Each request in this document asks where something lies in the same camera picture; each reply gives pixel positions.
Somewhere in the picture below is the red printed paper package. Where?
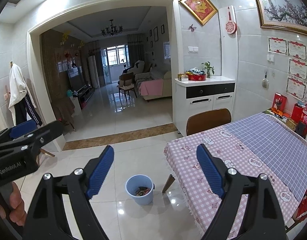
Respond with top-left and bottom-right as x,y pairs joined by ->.
136,186 -> 151,197

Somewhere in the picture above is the light blue plastic trash bucket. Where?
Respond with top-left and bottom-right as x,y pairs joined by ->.
125,174 -> 155,205

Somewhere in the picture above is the living room wooden chair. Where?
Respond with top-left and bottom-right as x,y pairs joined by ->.
117,72 -> 137,101

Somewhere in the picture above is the person's left hand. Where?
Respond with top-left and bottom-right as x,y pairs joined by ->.
0,181 -> 27,226

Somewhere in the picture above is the hanging white jacket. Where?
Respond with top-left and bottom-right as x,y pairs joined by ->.
8,62 -> 42,126

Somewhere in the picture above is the pink checkered tablecloth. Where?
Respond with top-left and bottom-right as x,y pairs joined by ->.
164,126 -> 299,239

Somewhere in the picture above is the purple grid table mat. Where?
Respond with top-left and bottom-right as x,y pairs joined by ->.
225,113 -> 307,201

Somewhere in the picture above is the dark tv stand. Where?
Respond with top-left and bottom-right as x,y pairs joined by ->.
66,67 -> 96,110

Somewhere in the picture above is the wooden table leg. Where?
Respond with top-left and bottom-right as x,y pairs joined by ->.
162,174 -> 175,194

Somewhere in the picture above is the red gift bag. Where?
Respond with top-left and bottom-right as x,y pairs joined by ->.
291,103 -> 307,137

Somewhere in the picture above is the brown wooden dining chair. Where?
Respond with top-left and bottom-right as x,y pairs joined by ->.
186,108 -> 232,135

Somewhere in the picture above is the black chandelier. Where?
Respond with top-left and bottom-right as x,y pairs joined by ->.
101,19 -> 123,37

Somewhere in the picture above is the white sideboard cabinet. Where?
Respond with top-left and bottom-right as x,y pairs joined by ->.
172,76 -> 235,137

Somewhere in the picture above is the pink blanket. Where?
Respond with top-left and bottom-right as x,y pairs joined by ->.
139,79 -> 163,96

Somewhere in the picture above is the beige sofa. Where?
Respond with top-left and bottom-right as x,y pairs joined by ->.
135,66 -> 172,101

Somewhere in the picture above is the red round tray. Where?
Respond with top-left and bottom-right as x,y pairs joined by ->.
187,74 -> 206,81

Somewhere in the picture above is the small green potted plant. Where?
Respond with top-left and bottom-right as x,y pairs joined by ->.
202,61 -> 215,78

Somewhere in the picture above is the framed plum blossom painting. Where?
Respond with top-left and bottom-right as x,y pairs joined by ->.
255,0 -> 307,36

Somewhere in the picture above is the red gold diamond picture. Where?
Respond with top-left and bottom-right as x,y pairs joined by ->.
179,0 -> 218,26

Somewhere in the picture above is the red photo frame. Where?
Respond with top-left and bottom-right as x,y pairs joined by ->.
272,93 -> 287,112

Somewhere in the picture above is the white wall switch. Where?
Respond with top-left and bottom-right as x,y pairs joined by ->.
188,47 -> 199,53

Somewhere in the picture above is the red round wall ornament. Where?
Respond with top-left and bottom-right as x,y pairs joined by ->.
225,7 -> 237,35

